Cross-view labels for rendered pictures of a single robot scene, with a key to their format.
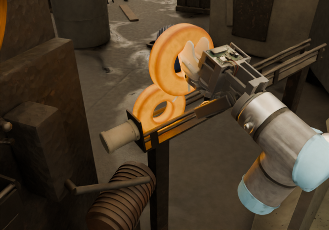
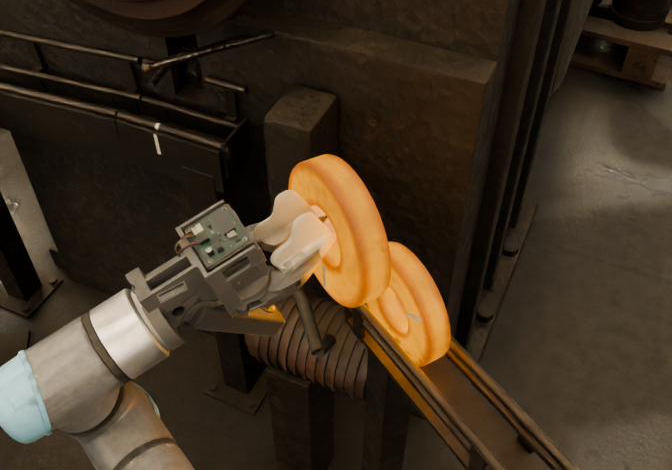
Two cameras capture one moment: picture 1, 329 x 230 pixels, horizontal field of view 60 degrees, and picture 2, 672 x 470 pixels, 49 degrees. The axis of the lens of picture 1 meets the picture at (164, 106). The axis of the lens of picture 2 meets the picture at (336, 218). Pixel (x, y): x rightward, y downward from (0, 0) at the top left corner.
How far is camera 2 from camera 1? 0.87 m
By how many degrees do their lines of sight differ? 69
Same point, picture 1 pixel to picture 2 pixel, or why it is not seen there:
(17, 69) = (348, 50)
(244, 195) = not seen: hidden behind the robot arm
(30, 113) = (295, 105)
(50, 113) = (294, 125)
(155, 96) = not seen: hidden behind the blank
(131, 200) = (293, 338)
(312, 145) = (18, 361)
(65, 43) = (463, 79)
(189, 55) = (283, 211)
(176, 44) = (308, 184)
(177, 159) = not seen: outside the picture
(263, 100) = (115, 301)
